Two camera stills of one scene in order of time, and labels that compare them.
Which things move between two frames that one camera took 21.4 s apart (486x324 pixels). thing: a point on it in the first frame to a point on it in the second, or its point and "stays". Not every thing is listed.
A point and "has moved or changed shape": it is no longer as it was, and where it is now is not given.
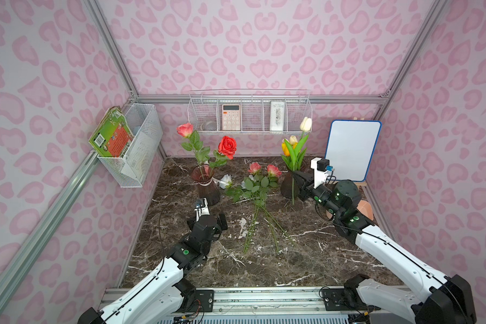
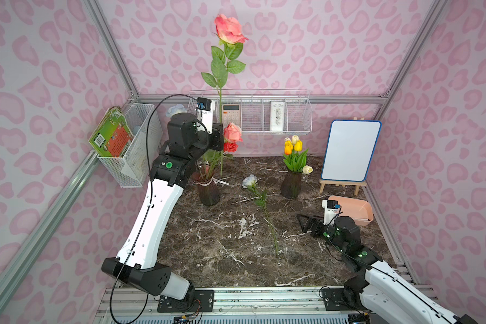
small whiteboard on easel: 350,148 stays
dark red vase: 286,186 stays
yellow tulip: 285,151 to 298,146
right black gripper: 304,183 to 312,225
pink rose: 273,171 to 229,32
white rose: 225,181 to 179,108
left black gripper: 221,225 to 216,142
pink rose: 254,167 to 233,133
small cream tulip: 296,158 has moved or changed shape
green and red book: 113,136 stays
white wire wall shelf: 248,111 stays
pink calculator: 231,117 stays
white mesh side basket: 131,169 stays
